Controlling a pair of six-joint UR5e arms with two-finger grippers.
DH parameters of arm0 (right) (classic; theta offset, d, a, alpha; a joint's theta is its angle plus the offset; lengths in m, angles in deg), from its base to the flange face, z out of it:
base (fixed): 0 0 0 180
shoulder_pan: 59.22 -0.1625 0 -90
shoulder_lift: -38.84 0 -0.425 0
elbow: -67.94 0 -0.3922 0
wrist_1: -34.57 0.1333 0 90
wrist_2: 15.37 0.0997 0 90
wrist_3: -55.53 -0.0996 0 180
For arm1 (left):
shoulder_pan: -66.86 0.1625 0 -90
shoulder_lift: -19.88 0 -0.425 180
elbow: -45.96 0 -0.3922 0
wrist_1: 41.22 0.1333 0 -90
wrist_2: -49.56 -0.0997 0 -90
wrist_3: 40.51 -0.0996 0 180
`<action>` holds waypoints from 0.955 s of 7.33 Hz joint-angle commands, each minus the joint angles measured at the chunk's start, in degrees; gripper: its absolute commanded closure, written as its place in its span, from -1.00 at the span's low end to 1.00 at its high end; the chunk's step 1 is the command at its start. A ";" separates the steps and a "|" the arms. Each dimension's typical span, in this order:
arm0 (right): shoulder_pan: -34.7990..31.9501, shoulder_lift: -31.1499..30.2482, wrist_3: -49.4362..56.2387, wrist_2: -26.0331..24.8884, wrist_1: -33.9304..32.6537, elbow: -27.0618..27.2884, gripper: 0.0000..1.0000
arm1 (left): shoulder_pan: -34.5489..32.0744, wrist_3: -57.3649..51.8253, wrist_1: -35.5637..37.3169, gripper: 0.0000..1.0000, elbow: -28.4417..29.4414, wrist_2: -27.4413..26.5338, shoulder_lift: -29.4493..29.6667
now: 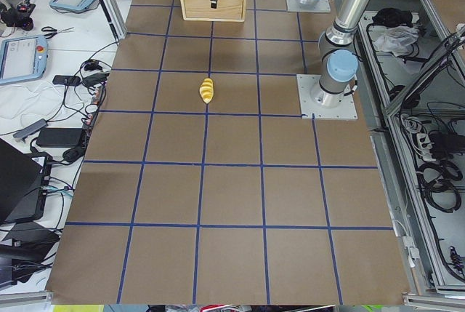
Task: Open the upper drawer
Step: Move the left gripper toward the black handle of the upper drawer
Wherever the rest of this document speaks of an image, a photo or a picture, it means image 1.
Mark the black handled scissors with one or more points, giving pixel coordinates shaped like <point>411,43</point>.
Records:
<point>49,32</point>

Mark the black laptop computer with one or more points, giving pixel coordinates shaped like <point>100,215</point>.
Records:
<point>24,177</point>

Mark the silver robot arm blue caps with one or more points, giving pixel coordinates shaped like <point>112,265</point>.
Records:
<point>336,41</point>

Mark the black power adapter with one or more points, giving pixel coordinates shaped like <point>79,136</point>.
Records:
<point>59,137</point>

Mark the white crumpled cloth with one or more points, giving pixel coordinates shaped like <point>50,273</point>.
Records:
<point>399,40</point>

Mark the white power strip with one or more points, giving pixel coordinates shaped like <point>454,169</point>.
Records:
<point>424,145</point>

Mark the yellow toy croissant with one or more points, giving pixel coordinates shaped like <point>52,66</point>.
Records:
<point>206,90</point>

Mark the blue teach pendant near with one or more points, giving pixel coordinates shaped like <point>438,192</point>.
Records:
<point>23,59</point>

